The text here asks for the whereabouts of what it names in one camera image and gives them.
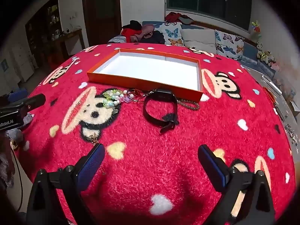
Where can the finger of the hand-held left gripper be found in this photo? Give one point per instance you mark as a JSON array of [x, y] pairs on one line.
[[35, 100]]

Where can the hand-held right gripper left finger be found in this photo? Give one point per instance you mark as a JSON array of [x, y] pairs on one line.
[[91, 166]]

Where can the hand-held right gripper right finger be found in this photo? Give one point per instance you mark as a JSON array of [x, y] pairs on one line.
[[212, 166]]

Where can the thin metal bangle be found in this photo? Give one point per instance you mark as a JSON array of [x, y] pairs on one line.
[[143, 96]]

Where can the black smart watch band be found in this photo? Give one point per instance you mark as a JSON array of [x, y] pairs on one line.
[[161, 94]]

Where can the orange shallow cardboard box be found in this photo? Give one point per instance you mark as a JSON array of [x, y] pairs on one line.
[[150, 68]]

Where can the blue plastic item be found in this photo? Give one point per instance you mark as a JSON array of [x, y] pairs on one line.
[[17, 95]]

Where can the grey patterned cloth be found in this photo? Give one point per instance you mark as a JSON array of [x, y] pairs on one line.
[[15, 133]]

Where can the white cabinet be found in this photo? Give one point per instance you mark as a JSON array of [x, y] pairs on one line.
[[22, 63]]

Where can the red monkey print blanket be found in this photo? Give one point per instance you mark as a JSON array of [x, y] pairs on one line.
[[150, 150]]

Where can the dark wooden shelf cabinet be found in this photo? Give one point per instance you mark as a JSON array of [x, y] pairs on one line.
[[42, 32]]

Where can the wooden side table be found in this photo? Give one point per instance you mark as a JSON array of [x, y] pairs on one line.
[[70, 39]]

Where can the scattered small metal parts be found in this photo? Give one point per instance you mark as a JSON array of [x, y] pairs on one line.
[[290, 132]]

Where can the orange item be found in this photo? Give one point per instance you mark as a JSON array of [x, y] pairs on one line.
[[269, 96]]

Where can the small cardboard box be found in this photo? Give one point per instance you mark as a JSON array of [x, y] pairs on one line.
[[294, 105]]

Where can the dark wooden door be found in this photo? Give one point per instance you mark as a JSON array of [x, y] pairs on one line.
[[100, 11]]

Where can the red garment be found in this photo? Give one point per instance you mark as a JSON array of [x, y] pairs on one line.
[[129, 32]]

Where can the pink plush toy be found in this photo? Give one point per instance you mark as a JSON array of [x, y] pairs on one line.
[[275, 66]]

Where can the plush toy with yellow vest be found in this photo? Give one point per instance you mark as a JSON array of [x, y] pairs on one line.
[[262, 56]]

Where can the blue sofa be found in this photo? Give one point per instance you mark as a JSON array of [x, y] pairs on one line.
[[249, 50]]

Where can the butterfly print pillow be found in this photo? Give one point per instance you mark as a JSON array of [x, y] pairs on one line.
[[229, 44], [172, 34]]

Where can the brown teddy bear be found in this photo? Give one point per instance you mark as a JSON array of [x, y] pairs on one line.
[[270, 57]]

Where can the black garment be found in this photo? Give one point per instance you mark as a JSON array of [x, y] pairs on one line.
[[134, 24]]

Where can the beige pillow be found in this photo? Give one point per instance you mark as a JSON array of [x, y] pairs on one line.
[[199, 39]]

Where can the panda plush toy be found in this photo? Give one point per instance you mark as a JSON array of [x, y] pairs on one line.
[[259, 46]]

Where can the pink garment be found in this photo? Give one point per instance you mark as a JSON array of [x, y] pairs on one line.
[[147, 31]]

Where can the colourful pinwheel flowers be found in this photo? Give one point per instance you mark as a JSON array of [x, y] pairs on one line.
[[255, 28]]

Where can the red clothes pile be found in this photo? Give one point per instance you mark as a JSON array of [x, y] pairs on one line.
[[175, 16]]

